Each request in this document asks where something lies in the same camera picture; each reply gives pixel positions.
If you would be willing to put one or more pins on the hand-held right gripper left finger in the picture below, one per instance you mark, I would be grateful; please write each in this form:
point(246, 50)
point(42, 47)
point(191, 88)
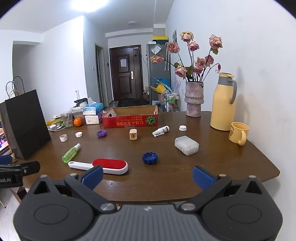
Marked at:
point(92, 177)

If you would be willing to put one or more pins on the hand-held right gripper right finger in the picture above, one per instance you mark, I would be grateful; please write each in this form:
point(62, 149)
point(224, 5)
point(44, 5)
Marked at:
point(203, 177)

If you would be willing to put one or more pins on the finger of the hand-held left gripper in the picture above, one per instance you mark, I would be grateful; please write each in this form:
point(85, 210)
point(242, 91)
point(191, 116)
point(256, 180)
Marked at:
point(5, 160)
point(30, 167)

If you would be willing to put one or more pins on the red and white lint brush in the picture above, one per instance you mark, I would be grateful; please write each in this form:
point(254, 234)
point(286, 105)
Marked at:
point(108, 165)

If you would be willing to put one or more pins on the green spray bottle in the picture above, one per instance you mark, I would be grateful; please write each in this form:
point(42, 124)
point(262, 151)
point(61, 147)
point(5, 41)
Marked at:
point(69, 154)

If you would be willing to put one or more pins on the translucent plastic swab box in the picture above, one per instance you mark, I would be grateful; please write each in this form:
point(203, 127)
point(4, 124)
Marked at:
point(186, 145)

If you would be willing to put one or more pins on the purple ridged cap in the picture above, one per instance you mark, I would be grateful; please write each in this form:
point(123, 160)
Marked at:
point(101, 133)

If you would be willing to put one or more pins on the white ridged cap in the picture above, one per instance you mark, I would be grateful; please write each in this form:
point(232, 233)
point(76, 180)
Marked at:
point(78, 134)
point(182, 128)

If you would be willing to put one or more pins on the blue ridged cap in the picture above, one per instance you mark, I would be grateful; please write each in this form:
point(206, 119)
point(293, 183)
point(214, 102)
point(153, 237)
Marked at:
point(149, 158)

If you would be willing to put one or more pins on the small cream box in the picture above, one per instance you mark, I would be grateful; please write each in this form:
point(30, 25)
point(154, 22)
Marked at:
point(133, 134)

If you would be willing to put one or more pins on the white nasal spray bottle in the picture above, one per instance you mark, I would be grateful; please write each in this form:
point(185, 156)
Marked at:
point(161, 131)

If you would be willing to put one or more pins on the red cardboard box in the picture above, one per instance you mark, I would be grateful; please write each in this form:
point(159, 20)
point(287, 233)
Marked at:
point(129, 121)

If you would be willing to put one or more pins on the black paper bag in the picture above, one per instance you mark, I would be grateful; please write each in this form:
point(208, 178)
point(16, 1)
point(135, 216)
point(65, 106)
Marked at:
point(25, 125)

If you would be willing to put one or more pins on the yellow bear mug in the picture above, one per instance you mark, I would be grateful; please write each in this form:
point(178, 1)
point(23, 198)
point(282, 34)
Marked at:
point(237, 133)

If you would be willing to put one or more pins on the orange fruit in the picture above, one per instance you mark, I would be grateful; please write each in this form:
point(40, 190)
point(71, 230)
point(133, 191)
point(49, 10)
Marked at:
point(78, 122)

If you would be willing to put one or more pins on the purple tissue pack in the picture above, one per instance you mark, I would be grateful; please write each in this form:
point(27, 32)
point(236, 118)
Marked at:
point(93, 119)

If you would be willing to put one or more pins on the clear drinking glass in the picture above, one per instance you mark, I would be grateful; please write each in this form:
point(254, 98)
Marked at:
point(67, 119)

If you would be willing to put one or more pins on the clear food container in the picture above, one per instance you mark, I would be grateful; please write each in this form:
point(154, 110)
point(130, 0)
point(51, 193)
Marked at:
point(77, 112)

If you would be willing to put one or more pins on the blue tissue pack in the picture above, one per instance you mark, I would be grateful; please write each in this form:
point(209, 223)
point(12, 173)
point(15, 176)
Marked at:
point(92, 109)

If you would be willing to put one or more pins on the yellow thermos jug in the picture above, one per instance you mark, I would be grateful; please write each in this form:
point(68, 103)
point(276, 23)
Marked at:
point(222, 106)

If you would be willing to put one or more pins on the black stand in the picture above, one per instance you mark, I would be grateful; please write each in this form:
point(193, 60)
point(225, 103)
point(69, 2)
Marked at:
point(81, 102)

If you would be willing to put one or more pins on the pink textured vase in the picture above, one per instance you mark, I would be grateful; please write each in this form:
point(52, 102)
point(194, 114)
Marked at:
point(194, 99)

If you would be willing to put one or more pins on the white pole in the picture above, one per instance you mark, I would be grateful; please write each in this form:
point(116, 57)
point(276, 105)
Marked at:
point(75, 95)

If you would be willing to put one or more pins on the pink bucket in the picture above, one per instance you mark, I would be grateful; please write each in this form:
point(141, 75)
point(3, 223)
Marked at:
point(161, 97)

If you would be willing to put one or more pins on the blue yellow plastic items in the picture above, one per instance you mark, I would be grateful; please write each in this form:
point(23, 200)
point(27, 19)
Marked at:
point(160, 84)

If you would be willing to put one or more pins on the dark brown door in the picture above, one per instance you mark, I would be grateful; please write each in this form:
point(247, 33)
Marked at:
point(126, 74)

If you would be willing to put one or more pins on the dried pink rose bouquet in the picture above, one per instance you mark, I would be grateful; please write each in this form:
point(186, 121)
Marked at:
point(180, 70)

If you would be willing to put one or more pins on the grey fridge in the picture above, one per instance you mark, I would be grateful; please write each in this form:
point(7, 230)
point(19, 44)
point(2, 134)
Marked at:
point(157, 69)

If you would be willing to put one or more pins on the white folded umbrella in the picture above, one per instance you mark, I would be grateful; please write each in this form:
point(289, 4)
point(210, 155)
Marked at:
point(167, 58)

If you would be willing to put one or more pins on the yellow and black box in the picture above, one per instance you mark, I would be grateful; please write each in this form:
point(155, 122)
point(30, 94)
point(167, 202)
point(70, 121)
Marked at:
point(160, 39)

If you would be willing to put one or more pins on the round ceiling light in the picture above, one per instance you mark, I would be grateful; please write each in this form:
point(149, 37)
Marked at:
point(133, 23)

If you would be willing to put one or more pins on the wall poster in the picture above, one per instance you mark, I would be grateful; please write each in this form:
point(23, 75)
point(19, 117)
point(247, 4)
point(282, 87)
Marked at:
point(174, 36)

